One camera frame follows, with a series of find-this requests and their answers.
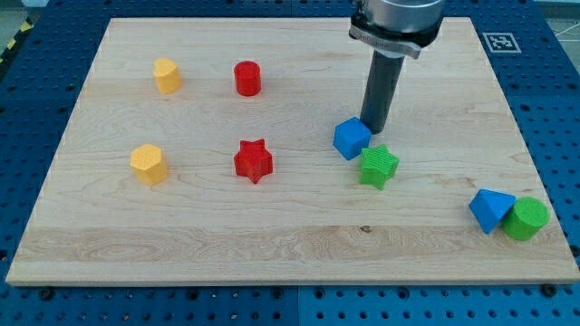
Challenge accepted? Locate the blue cube block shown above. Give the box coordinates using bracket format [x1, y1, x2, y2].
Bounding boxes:
[333, 117, 372, 160]

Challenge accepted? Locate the green star block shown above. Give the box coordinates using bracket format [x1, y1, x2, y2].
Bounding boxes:
[359, 144, 400, 190]

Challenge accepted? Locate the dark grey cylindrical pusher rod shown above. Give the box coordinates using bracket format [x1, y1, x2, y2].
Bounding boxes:
[360, 51, 404, 134]

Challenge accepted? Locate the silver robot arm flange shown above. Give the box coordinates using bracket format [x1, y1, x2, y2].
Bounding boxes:
[349, 0, 445, 59]

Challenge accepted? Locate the red star block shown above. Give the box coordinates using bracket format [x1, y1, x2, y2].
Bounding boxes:
[234, 139, 274, 184]

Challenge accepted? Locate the light wooden board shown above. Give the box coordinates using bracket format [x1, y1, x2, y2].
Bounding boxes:
[6, 17, 579, 286]

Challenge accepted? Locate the red cylinder block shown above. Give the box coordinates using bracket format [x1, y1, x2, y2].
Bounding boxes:
[234, 61, 262, 97]

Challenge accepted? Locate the yellow hexagon block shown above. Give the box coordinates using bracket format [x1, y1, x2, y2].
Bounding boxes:
[130, 144, 169, 186]

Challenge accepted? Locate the yellow heart block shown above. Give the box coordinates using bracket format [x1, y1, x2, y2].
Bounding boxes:
[152, 58, 182, 94]

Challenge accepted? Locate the blue triangular prism block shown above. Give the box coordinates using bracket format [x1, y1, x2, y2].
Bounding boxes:
[469, 188, 517, 234]

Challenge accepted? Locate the white fiducial marker tag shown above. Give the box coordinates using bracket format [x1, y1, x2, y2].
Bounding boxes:
[482, 32, 521, 53]

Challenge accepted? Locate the green cylinder block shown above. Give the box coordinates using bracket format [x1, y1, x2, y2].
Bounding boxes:
[501, 197, 550, 241]

